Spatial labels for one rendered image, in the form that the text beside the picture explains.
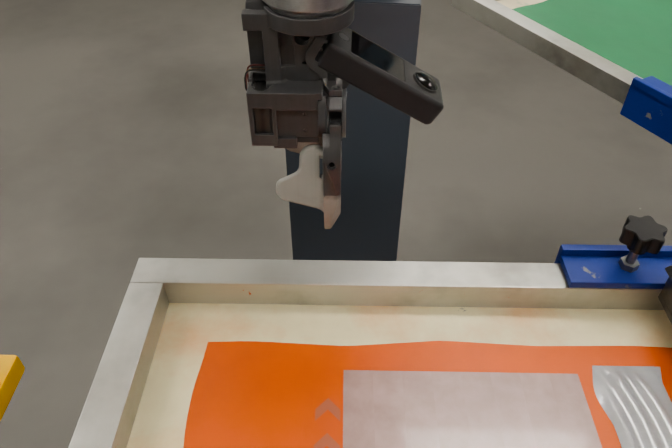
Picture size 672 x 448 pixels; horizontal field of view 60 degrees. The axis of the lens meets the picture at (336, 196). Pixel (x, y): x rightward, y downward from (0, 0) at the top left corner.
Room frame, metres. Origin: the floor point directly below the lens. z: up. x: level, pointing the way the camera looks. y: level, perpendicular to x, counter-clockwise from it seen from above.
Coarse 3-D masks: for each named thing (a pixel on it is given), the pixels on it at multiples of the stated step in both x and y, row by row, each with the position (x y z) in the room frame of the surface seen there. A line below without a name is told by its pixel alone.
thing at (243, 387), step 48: (240, 384) 0.32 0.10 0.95; (288, 384) 0.32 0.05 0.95; (336, 384) 0.32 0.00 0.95; (384, 384) 0.32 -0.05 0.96; (432, 384) 0.32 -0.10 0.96; (480, 384) 0.32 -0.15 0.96; (528, 384) 0.32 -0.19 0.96; (576, 384) 0.32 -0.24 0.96; (192, 432) 0.27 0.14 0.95; (240, 432) 0.27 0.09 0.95; (288, 432) 0.27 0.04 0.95; (384, 432) 0.27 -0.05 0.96; (432, 432) 0.27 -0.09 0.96; (480, 432) 0.27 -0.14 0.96; (528, 432) 0.27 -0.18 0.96; (576, 432) 0.27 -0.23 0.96
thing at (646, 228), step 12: (648, 216) 0.46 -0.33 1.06; (624, 228) 0.44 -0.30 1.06; (636, 228) 0.44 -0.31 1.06; (648, 228) 0.44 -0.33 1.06; (660, 228) 0.44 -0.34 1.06; (624, 240) 0.44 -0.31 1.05; (636, 240) 0.43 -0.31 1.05; (648, 240) 0.42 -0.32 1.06; (660, 240) 0.42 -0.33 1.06; (636, 252) 0.42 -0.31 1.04; (648, 252) 0.42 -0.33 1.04; (624, 264) 0.44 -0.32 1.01; (636, 264) 0.44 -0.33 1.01
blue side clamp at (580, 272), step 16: (560, 256) 0.46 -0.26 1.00; (576, 256) 0.46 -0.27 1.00; (592, 256) 0.46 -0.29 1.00; (608, 256) 0.46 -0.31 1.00; (640, 256) 0.46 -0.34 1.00; (656, 256) 0.46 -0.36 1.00; (576, 272) 0.43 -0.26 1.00; (592, 272) 0.43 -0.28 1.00; (608, 272) 0.43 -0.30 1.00; (624, 272) 0.43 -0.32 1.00; (640, 272) 0.43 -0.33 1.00; (656, 272) 0.43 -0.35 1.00; (640, 288) 0.42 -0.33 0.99; (656, 288) 0.42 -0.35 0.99
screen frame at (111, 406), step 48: (144, 288) 0.42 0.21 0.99; (192, 288) 0.43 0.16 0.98; (240, 288) 0.43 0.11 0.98; (288, 288) 0.43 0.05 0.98; (336, 288) 0.42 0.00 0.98; (384, 288) 0.42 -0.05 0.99; (432, 288) 0.42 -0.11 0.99; (480, 288) 0.42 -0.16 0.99; (528, 288) 0.42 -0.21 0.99; (576, 288) 0.42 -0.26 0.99; (624, 288) 0.42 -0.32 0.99; (144, 336) 0.36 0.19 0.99; (96, 384) 0.30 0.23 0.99; (144, 384) 0.32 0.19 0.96; (96, 432) 0.25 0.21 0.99
